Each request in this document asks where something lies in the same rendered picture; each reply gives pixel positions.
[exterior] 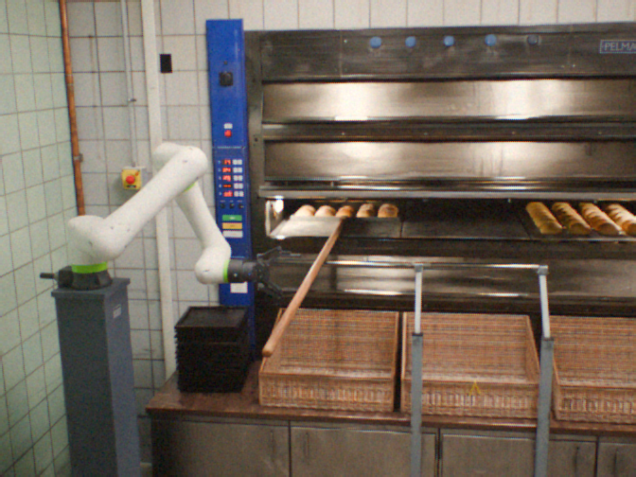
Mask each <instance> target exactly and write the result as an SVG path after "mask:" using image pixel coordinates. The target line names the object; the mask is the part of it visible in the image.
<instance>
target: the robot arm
mask: <svg viewBox="0 0 636 477"><path fill-rule="evenodd" d="M152 162H153V165H154V167H155V168H156V170H157V172H158V173H157V174H156V175H155V177H154V178H153V179H152V180H151V181H150V182H149V183H148V184H146V185H145V186H144V187H143V188H142V189H141V190H140V191H139V192H138V193H137V194H136V195H134V196H133V197H132V198H131V199H130V200H129V201H127V202H126V203H125V204H124V205H122V206H121V207H120V208H118V209H117V210H116V211H115V212H114V213H113V214H112V215H110V216H109V217H107V218H106V219H105V220H104V219H103V218H101V217H97V216H79V217H76V218H74V219H71V220H70V221H69V222H68V223H67V235H68V245H69V255H70V264H71V266H69V265H67V266H65V267H63V268H61V269H59V270H58V271H56V272H55V273H54V274H53V273H40V278H42V279H55V281H56V282H58V288H65V287H70V288H71V289H72V290H76V291H94V290H100V289H104V288H107V287H109V286H111V285H112V284H113V279H112V278H111V276H110V274H109V272H108V261H112V260H115V259H117V258H118V257H119V256H120V255H121V254H122V253H123V252H124V250H125V249H126V248H127V247H128V245H129V244H130V243H131V242H132V240H133V239H134V238H135V237H136V236H137V235H138V233H139V232H140V231H141V230H142V229H143V228H144V227H145V226H146V225H147V224H148V223H149V222H150V221H151V219H152V218H154V217H155V216H156V215H157V214H158V213H159V212H160V211H161V210H162V209H163V208H164V207H165V206H166V205H167V204H168V203H170V202H171V201H172V200H173V199H174V200H175V202H176V203H177V204H178V205H179V207H180V208H181V210H182V211H183V213H184V215H185V217H186V219H187V220H188V222H189V224H190V226H191V227H192V229H193V231H194V233H195V235H196V238H197V240H198V242H199V243H200V246H201V248H202V251H203V254H202V256H201V258H200V259H199V261H198V262H197V263H196V265H195V269H194V274H195V276H196V278H197V280H198V281H199V282H200V283H202V284H204V285H215V284H244V283H245V282H257V283H258V288H257V290H258V291H264V292H266V293H268V294H270V295H272V296H274V297H276V298H277V299H281V298H282V295H283V294H292V292H298V290H299V289H286V288H284V289H283V290H282V289H281V288H279V287H278V286H277V285H276V284H275V283H274V282H273V281H272V280H271V279H270V278H269V276H270V274H269V270H270V268H269V267H268V266H269V265H270V264H271V263H272V262H273V261H275V260H276V259H277V258H278V257H279V256H281V257H300V256H301V254H291V252H290V251H282V250H281V247H280V246H278V247H276V248H274V249H272V250H270V251H268V252H266V253H264V254H258V255H257V256H256V258H257V262H245V260H244V259H229V258H230V255H231V248H230V246H229V244H228V243H227V241H226V240H225V239H224V237H223V236H222V234H221V232H220V230H219V228H218V227H217V225H216V223H215V222H214V220H213V218H212V216H211V214H210V212H209V210H208V208H207V206H206V203H205V201H204V198H203V194H202V192H201V190H200V187H199V184H198V182H197V181H198V180H199V179H201V178H202V177H203V176H204V175H205V173H206V170H207V166H208V163H207V158H206V156H205V154H204V153H203V152H202V151H201V150H200V149H198V148H195V147H190V146H188V147H183V146H179V145H176V144H173V143H164V144H162V145H160V146H159V147H157V148H156V150H155V151H154V153H153V156H152ZM277 251H278V253H277V254H276V255H275V256H274V257H272V258H271V259H270V260H269V261H268V262H266V263H265V264H264V263H263V262H261V261H260V260H262V259H263V257H265V256H269V255H271V254H273V253H275V252H277ZM262 282H265V283H266V284H268V285H269V286H271V287H272V288H273V289H274V291H273V290H271V289H269V288H267V287H264V285H262V284H261V283H262Z"/></svg>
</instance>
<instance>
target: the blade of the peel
mask: <svg viewBox="0 0 636 477"><path fill-rule="evenodd" d="M402 209H403V208H398V209H397V210H398V212H397V216H396V217H347V222H400V217H401V213H402ZM295 214H296V212H295V213H294V214H292V215H291V221H339V218H340V217H336V216H335V217H334V216H295Z"/></svg>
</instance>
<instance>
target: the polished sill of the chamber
mask: <svg viewBox="0 0 636 477"><path fill-rule="evenodd" d="M329 238H330V237H321V236H268V237H267V246H276V247H278V246H280V247H325V245H326V243H327V241H328V239H329ZM332 248H385V249H439V250H493V251H548V252H602V253H636V241H630V240H567V239H506V238H384V237H337V239H336V240H335V242H334V244H333V246H332Z"/></svg>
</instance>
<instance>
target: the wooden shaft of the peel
mask: <svg viewBox="0 0 636 477"><path fill-rule="evenodd" d="M344 225H345V220H340V221H339V222H338V224H337V226H336V228H335V229H334V231H333V233H332V234H331V236H330V238H329V239H328V241H327V243H326V245H325V247H324V248H323V250H322V252H321V253H320V255H319V256H318V257H317V259H316V261H315V262H314V264H313V266H312V267H311V269H310V271H309V273H308V275H307V277H306V278H305V280H304V282H303V283H302V285H301V287H300V288H299V290H298V292H297V293H296V295H295V296H294V298H293V299H292V301H291V303H290V305H289V306H288V308H287V310H286V311H285V313H284V315H283V317H282V318H281V320H280V322H279V323H278V325H277V327H276V328H275V330H274V332H273V334H272V336H271V337H270V339H269V341H268V342H267V343H266V345H265V346H264V348H263V350H262V355H263V357H265V358H270V357H272V355H273V353H274V351H275V349H276V347H277V346H278V344H279V342H280V340H281V338H282V337H283V335H284V333H285V331H286V329H287V328H288V326H289V324H290V322H291V320H292V318H293V316H294V314H295V313H296V311H297V310H298V308H299V306H300V304H301V302H302V301H303V299H304V297H305V295H306V293H307V292H308V290H309V287H310V285H311V284H312V282H313V280H314V278H315V276H316V275H317V274H318V272H319V270H320V268H321V267H322V265H323V263H324V261H325V259H326V257H327V255H328V253H329V251H330V249H331V248H332V246H333V244H334V242H335V240H336V239H337V237H338V236H339V234H340V232H341V231H342V229H343V227H344Z"/></svg>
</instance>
